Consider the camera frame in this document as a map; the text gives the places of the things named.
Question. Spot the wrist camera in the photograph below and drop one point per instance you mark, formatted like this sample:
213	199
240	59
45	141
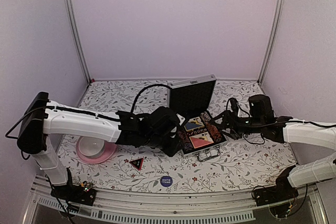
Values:
234	106
181	119

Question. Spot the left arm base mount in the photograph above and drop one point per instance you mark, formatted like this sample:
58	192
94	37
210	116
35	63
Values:
83	194

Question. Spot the blue peach chip stack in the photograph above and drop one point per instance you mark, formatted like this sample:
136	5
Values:
206	117

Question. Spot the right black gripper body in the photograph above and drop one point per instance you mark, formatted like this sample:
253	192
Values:
253	126

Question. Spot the red card deck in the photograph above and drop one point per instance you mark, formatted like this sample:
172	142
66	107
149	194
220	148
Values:
201	140

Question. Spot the chip row in case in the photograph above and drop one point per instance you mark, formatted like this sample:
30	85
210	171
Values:
187	146

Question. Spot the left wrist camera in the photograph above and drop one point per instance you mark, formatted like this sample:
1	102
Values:
181	119

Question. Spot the white bowl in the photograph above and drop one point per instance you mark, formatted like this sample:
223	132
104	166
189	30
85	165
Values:
90	147

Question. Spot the front aluminium rail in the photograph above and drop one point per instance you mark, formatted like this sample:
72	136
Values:
112	206

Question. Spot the red dice row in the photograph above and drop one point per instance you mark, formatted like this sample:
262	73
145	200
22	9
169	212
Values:
196	132

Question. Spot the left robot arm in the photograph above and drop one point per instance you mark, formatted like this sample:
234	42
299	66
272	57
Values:
44	117

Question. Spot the white dealer button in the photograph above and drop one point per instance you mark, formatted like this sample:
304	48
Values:
150	173

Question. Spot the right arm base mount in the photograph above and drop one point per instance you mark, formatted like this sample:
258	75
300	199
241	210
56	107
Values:
281	191

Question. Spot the blue small blind button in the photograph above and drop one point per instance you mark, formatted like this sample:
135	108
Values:
166	181

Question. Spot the aluminium frame post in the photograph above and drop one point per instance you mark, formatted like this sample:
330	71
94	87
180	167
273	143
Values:
76	38
271	41

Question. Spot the black triangle button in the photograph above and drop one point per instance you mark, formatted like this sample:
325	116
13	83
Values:
137	163

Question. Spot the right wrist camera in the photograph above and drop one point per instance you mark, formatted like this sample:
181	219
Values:
234	106

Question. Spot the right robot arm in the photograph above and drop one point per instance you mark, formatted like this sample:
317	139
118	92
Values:
282	129

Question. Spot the right aluminium frame post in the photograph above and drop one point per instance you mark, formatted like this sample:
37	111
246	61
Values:
271	41

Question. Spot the aluminium poker case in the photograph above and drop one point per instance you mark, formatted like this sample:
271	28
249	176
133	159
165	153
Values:
189	98

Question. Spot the pink plate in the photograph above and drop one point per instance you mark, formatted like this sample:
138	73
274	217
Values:
109	150

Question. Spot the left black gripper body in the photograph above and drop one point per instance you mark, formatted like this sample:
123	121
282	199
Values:
170	150

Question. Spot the left aluminium frame post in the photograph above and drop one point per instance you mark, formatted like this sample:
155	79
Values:
76	38

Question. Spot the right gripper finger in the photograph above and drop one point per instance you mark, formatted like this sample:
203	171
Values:
222	118
225	127

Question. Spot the orange black chip roll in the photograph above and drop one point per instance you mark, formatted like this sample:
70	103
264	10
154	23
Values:
214	132

